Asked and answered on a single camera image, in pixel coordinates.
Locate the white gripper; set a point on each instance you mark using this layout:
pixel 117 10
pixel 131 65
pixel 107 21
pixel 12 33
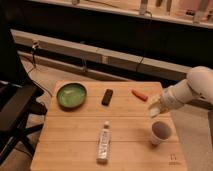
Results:
pixel 168 101

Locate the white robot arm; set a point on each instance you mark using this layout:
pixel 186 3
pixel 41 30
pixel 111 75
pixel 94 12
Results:
pixel 198 83

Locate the black rectangular block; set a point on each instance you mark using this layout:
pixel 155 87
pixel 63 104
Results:
pixel 107 97

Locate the clear plastic bottle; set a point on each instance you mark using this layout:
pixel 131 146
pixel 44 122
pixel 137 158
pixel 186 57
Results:
pixel 103 144

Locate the wooden table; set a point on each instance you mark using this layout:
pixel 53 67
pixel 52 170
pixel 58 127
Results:
pixel 69 139

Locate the green bowl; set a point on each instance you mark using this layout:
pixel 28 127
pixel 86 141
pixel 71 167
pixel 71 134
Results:
pixel 71 95

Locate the black office chair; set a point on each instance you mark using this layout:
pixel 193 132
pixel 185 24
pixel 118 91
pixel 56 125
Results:
pixel 16 104

